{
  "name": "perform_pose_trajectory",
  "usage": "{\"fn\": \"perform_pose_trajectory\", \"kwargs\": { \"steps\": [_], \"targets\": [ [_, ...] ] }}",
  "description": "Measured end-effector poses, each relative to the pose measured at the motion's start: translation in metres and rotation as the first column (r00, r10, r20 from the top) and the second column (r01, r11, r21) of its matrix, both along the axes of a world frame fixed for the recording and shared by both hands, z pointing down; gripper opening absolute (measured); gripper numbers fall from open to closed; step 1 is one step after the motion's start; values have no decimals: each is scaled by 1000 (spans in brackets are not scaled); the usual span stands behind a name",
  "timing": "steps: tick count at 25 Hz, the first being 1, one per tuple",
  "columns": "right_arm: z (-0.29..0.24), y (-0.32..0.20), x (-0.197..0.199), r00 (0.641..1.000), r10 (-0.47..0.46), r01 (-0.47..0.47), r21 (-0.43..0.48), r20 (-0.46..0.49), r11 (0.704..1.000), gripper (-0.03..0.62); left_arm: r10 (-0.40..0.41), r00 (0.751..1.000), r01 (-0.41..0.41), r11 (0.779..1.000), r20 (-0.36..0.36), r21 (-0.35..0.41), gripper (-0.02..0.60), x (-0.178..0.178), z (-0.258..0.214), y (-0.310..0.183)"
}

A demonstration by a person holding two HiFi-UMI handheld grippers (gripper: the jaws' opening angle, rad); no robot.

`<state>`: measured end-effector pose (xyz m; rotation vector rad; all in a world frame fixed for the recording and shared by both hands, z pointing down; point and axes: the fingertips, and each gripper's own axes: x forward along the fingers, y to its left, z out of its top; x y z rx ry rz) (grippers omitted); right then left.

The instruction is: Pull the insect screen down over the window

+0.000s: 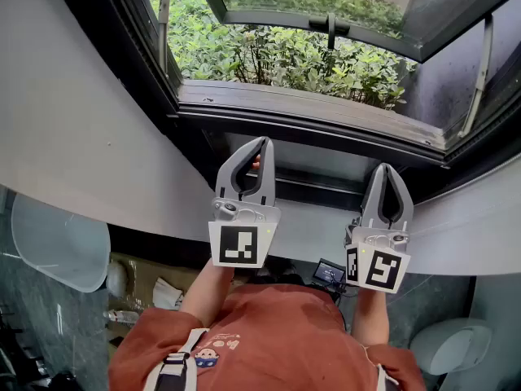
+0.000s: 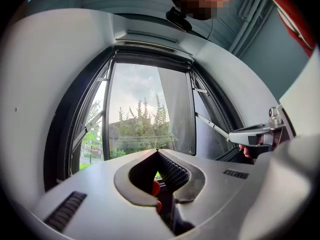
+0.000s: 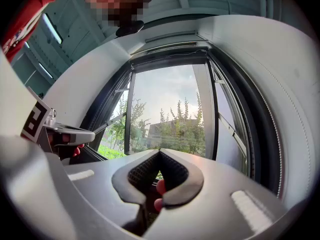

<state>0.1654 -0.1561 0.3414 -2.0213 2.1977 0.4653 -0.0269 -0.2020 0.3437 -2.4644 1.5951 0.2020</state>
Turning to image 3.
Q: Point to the person's head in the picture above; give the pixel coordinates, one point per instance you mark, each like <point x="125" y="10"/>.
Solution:
<point x="115" y="1"/>

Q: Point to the ceiling light panel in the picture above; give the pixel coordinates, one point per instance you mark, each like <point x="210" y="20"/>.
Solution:
<point x="45" y="70"/>
<point x="52" y="29"/>

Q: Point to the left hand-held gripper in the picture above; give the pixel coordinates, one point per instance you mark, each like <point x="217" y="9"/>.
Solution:
<point x="35" y="119"/>

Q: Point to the black window frame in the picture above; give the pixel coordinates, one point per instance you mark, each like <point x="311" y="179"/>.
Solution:
<point x="250" y="114"/>

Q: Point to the person's left hand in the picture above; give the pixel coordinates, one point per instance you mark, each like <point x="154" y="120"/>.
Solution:
<point x="77" y="150"/>

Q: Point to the grey building outside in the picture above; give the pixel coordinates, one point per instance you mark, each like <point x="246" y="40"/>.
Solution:
<point x="160" y="134"/>

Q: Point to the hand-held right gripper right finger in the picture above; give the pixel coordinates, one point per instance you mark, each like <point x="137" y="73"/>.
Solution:
<point x="212" y="209"/>

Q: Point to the black head-worn camera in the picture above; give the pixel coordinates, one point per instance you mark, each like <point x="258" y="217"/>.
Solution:
<point x="130" y="28"/>

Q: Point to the trees outside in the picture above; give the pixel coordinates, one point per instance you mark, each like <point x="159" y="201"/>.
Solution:
<point x="185" y="134"/>

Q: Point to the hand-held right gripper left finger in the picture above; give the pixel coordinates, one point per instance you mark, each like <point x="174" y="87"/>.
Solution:
<point x="100" y="196"/>

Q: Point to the person's red shirt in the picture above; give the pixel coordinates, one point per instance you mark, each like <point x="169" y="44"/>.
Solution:
<point x="27" y="16"/>

